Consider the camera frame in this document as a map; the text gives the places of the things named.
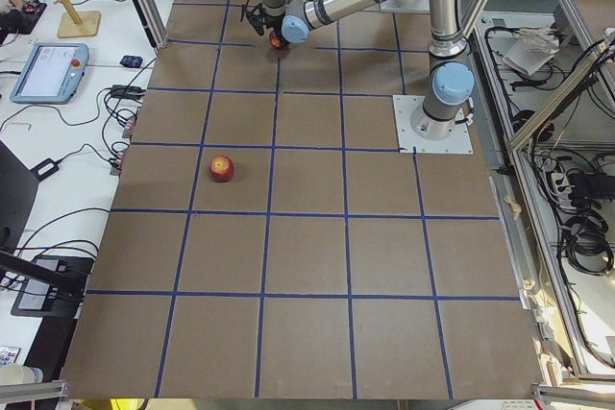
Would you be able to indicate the red yellow apple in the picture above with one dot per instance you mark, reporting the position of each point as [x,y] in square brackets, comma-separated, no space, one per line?
[221,169]

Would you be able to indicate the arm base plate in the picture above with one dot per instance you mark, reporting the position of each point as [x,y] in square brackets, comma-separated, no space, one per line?
[418,134]

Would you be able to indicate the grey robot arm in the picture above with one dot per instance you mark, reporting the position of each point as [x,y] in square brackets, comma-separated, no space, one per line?
[451,80]

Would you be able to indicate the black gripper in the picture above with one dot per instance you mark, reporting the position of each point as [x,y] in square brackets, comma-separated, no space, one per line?
[275,27]

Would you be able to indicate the small blue device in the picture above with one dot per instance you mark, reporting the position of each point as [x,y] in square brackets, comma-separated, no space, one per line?
[131,61]

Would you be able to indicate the dark red apple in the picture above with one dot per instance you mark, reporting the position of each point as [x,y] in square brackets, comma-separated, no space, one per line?
[273,40]

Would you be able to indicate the near teach pendant tablet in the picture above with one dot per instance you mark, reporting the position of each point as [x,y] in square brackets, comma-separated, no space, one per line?
[51,74]

